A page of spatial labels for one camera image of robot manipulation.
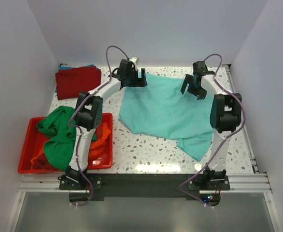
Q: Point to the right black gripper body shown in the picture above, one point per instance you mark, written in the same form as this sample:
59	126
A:
194	87

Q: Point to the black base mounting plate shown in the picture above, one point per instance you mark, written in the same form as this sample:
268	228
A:
124	185

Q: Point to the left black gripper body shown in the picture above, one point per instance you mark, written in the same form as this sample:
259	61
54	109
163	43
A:
134	80

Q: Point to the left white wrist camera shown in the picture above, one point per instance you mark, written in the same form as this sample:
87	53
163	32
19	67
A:
135	61

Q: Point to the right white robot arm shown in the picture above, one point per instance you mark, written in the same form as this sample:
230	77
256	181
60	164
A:
225	117

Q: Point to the folded blue t shirt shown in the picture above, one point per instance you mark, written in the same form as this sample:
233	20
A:
70	68

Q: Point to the green t shirt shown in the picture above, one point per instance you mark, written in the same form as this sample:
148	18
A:
61	137

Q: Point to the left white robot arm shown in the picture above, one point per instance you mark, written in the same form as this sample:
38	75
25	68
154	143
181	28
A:
88	117

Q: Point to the folded dark red t shirt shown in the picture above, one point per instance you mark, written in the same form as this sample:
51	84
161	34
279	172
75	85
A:
78	83

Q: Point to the red plastic bin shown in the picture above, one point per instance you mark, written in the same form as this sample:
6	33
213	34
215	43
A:
35	140

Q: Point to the teal t shirt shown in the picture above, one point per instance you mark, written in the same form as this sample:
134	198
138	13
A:
161	110

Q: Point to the orange t shirt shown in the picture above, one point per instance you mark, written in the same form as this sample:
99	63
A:
96	147

